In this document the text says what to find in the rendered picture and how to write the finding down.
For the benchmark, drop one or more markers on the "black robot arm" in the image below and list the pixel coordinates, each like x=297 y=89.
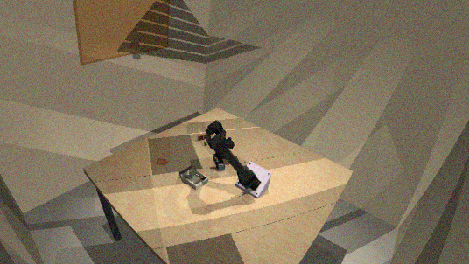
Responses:
x=221 y=145

